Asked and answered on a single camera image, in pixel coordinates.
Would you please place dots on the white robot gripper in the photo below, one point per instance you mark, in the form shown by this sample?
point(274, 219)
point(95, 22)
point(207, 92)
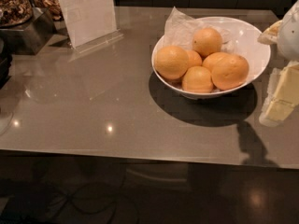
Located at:
point(290, 36)

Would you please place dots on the white paper liner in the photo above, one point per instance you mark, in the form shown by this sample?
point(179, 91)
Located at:
point(179, 30)

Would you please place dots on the white ceramic bowl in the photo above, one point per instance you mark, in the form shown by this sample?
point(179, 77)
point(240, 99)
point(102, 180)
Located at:
point(246, 45)

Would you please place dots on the metal tray stand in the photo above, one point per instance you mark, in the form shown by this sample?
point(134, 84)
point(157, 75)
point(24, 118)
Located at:
point(30, 37)

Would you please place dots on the dark object at left edge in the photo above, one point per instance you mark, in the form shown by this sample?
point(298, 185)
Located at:
point(5, 62)

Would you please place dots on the orange behind right orange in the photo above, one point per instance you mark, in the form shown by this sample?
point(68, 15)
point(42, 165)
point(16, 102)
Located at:
point(210, 61)

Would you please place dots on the orange at bowl left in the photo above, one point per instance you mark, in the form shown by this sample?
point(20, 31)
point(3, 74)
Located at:
point(171, 62)

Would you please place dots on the orange at bowl top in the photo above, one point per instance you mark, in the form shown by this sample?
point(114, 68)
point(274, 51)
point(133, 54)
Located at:
point(206, 41)

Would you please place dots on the orange at bowl front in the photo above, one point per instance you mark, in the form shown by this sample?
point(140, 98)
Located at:
point(197, 79)

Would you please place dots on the clear acrylic sign holder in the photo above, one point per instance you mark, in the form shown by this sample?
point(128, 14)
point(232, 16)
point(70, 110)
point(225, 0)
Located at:
point(90, 24)

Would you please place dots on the small orange in middle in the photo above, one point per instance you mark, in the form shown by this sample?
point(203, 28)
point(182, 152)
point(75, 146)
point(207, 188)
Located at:
point(194, 58)

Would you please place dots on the orange at bowl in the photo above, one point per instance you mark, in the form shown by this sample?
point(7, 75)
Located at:
point(206, 41)
point(171, 62)
point(197, 79)

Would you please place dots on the bowl of mixed nuts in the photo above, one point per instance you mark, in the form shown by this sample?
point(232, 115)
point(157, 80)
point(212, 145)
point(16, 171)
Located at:
point(14, 12)

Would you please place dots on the large orange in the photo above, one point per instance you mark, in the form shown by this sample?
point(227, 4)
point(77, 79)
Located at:
point(230, 72)

